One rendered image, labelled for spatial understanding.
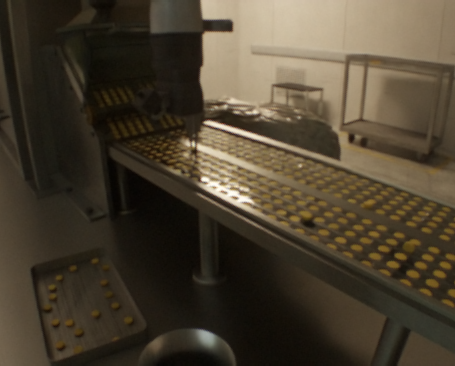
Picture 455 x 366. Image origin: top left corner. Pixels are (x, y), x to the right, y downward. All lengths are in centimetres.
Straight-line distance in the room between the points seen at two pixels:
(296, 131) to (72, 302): 46
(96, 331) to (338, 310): 31
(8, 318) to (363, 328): 46
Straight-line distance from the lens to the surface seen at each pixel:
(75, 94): 72
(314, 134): 66
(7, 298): 57
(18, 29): 82
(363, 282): 31
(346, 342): 46
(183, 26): 50
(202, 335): 34
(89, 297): 52
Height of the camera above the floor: 113
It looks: 24 degrees down
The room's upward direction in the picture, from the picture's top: straight up
